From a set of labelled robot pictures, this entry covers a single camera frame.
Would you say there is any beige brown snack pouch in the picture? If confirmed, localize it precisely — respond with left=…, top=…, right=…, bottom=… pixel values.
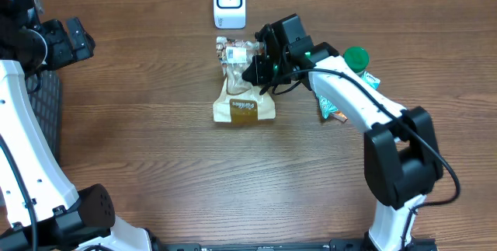
left=213, top=37, right=276, bottom=124

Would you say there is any teal tissue packet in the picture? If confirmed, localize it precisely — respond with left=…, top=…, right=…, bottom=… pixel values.
left=315, top=94, right=338, bottom=120

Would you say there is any orange white snack packet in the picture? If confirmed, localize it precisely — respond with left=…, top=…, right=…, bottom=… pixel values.
left=331, top=111, right=348, bottom=122

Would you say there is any green lid seasoning jar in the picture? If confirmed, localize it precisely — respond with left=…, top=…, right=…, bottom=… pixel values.
left=343, top=47, right=370, bottom=74

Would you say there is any small teal white packet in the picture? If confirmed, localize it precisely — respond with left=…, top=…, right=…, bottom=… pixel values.
left=361, top=71, right=381, bottom=89

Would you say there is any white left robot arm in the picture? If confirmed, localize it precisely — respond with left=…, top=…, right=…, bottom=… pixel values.
left=1, top=0, right=162, bottom=250

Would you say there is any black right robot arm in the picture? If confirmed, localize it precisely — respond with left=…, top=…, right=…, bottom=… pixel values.
left=242, top=14, right=443, bottom=250

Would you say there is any white barcode scanner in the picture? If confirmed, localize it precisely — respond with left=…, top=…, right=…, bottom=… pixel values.
left=213, top=0, right=246, bottom=30

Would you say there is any dark grey mesh basket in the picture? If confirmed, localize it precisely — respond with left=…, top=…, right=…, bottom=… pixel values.
left=26, top=71, right=62, bottom=163

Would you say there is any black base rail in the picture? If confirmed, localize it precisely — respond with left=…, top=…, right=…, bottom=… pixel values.
left=155, top=238, right=438, bottom=251

